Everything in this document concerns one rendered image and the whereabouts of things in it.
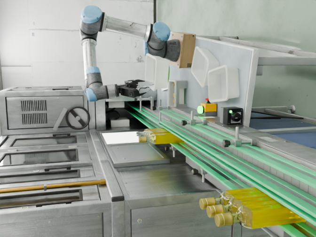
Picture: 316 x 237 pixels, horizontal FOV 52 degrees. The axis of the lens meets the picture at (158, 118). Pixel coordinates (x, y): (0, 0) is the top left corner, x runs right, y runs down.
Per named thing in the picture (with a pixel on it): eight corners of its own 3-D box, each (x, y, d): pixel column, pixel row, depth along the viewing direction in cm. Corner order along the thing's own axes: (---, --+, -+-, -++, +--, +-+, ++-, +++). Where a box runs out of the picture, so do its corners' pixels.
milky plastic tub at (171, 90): (178, 108, 246) (167, 109, 244) (178, 79, 243) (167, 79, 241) (186, 112, 230) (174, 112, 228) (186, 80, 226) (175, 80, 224)
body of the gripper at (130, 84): (134, 78, 180) (113, 82, 178) (137, 81, 172) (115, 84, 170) (136, 91, 183) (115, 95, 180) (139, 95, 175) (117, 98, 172)
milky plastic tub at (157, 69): (160, 52, 184) (146, 52, 181) (172, 58, 163) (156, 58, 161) (158, 82, 189) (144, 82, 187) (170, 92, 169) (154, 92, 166)
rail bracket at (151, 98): (158, 110, 291) (134, 111, 285) (158, 91, 288) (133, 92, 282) (160, 111, 286) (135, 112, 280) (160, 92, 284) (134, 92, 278)
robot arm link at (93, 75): (83, 75, 183) (87, 93, 179) (85, 65, 173) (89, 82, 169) (98, 75, 185) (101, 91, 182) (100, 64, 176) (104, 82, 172)
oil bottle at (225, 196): (272, 199, 113) (197, 209, 105) (273, 184, 112) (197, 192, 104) (283, 206, 107) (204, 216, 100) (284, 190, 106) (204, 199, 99)
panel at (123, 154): (139, 134, 282) (99, 136, 273) (139, 130, 281) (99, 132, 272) (169, 163, 196) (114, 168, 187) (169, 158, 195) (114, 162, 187)
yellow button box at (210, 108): (211, 114, 189) (200, 114, 187) (212, 101, 188) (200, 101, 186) (217, 115, 182) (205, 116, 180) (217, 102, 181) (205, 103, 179)
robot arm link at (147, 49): (159, 47, 222) (139, 45, 218) (164, 35, 210) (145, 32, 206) (160, 62, 217) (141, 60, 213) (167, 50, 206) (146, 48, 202)
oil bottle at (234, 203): (283, 206, 107) (204, 216, 100) (284, 190, 106) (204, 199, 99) (294, 213, 102) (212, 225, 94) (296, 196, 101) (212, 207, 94)
